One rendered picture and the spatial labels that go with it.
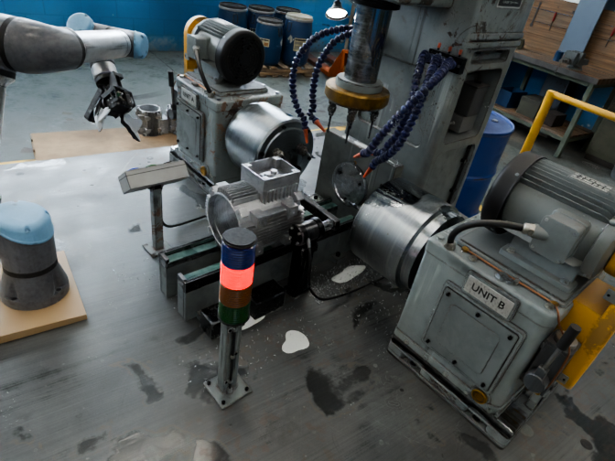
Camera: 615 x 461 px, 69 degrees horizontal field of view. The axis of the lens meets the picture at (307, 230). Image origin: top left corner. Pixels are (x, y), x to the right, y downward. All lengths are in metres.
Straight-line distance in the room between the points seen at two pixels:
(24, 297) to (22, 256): 0.11
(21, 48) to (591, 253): 1.19
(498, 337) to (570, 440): 0.37
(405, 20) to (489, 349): 0.91
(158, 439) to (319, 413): 0.34
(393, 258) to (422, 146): 0.43
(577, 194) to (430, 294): 0.36
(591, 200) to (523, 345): 0.30
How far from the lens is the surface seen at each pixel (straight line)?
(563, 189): 0.97
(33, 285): 1.25
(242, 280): 0.81
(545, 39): 6.59
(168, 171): 1.30
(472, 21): 1.32
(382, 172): 1.36
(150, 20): 6.80
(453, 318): 1.04
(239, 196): 1.12
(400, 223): 1.10
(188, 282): 1.13
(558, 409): 1.33
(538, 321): 0.95
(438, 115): 1.37
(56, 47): 1.20
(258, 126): 1.47
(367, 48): 1.23
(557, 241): 0.91
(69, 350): 1.19
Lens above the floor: 1.67
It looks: 33 degrees down
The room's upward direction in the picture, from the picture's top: 10 degrees clockwise
